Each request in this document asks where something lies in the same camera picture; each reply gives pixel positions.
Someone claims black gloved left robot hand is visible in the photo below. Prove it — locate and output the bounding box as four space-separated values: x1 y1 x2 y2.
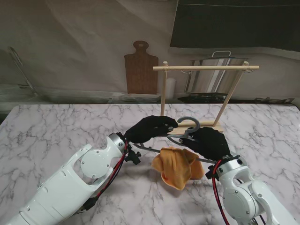
124 115 179 144

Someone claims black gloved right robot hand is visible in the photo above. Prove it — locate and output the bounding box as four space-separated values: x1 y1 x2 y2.
179 127 233 162

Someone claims grey plastic clothes hanger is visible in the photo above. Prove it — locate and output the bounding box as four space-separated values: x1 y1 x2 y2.
133 116 218 164

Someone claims orange microfibre towel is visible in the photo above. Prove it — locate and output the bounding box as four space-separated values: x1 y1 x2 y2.
151 146 204 191

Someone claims wooden hanging rack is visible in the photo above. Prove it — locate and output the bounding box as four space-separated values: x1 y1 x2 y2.
152 61 260 132

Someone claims printed kitchen backdrop cloth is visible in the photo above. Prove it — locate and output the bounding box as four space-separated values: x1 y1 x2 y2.
0 0 300 105

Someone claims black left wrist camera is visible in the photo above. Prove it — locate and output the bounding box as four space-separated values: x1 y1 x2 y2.
125 150 141 165

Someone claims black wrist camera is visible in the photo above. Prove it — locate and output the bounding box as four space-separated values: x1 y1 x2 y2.
205 165 220 180
125 150 141 165

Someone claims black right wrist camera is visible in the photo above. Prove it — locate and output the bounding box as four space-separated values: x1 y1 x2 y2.
205 165 220 180

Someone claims red black left arm cable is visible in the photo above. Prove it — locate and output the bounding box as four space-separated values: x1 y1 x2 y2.
77 138 129 211

